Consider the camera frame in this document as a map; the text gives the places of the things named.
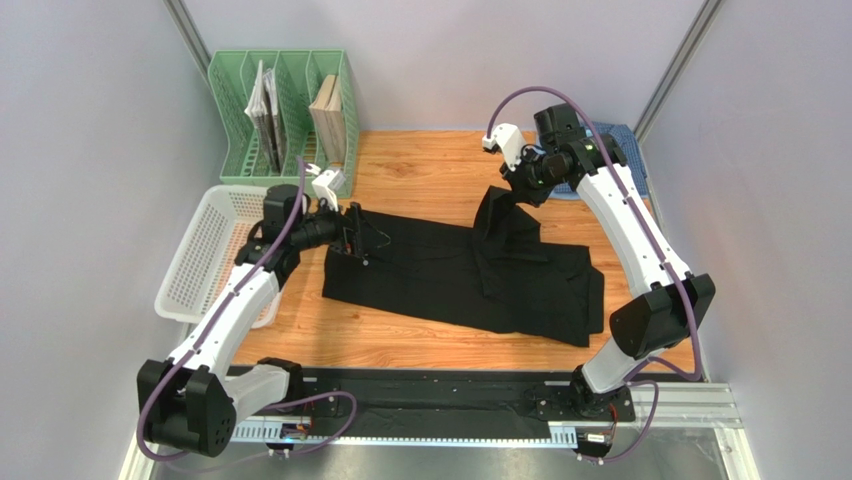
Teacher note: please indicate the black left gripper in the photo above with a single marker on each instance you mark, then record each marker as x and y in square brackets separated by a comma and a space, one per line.
[344, 230]

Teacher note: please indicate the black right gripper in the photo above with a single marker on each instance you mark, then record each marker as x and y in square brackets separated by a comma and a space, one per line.
[521, 184]

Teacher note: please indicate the black long sleeve shirt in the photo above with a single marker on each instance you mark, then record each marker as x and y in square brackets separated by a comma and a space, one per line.
[497, 275]

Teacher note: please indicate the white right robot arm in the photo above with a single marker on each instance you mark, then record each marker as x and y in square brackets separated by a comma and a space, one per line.
[668, 300]

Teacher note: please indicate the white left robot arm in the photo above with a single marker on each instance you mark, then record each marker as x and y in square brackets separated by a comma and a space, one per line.
[188, 405]

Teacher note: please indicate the folded light blue shirt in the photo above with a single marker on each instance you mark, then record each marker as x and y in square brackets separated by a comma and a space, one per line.
[564, 192]

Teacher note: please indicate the tan books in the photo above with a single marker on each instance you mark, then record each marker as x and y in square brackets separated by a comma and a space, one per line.
[327, 113]

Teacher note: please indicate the folded blue checkered shirt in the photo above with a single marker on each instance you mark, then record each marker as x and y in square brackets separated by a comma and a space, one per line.
[628, 143]

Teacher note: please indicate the green file organizer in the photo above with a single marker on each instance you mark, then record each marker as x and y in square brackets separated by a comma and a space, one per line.
[299, 74]

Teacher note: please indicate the white plastic basket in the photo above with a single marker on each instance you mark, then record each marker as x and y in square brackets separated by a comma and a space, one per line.
[201, 266]

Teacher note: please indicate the grey magazines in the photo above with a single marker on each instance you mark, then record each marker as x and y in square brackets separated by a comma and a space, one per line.
[263, 109]

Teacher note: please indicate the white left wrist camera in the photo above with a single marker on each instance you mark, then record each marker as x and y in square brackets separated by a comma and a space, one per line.
[326, 184]

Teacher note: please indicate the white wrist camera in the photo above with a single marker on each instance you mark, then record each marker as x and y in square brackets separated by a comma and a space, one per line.
[508, 140]
[326, 184]

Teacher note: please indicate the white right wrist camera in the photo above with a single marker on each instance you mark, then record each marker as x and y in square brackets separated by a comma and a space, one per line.
[508, 140]

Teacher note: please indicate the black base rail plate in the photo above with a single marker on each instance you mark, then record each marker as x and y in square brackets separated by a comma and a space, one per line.
[443, 404]

